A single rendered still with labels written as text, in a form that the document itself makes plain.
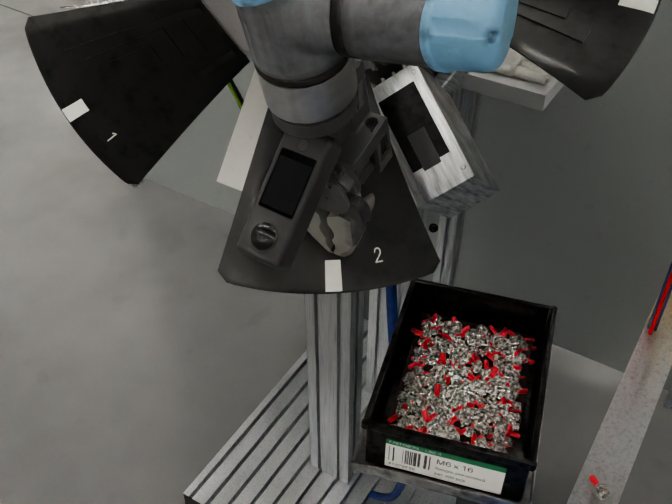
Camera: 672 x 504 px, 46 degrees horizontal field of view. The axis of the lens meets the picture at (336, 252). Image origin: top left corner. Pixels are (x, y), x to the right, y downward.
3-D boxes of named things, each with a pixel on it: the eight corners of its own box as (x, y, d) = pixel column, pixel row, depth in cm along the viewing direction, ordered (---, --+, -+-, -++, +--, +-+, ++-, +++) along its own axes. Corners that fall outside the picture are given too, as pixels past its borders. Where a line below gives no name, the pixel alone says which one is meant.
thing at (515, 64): (482, 46, 140) (484, 34, 139) (563, 67, 134) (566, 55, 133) (462, 65, 135) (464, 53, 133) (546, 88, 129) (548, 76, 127)
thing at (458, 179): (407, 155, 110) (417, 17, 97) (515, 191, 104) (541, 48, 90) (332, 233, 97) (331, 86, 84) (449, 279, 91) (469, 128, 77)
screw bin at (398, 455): (407, 318, 96) (411, 276, 92) (547, 348, 92) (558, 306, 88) (359, 465, 80) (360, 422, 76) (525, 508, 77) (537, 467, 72)
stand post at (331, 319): (322, 471, 174) (315, 109, 114) (358, 490, 170) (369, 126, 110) (311, 486, 171) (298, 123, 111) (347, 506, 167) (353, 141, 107)
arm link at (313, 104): (319, 100, 57) (228, 71, 60) (329, 142, 60) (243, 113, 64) (369, 33, 60) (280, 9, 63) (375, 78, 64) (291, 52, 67)
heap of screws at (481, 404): (414, 325, 94) (416, 303, 91) (534, 351, 91) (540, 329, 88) (373, 455, 80) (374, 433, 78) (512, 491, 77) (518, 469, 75)
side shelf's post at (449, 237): (430, 351, 200) (466, 48, 146) (445, 357, 199) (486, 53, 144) (423, 361, 198) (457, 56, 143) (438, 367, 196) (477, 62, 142)
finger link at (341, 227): (390, 229, 81) (380, 172, 73) (362, 273, 78) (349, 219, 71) (363, 219, 82) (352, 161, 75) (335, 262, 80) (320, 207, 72)
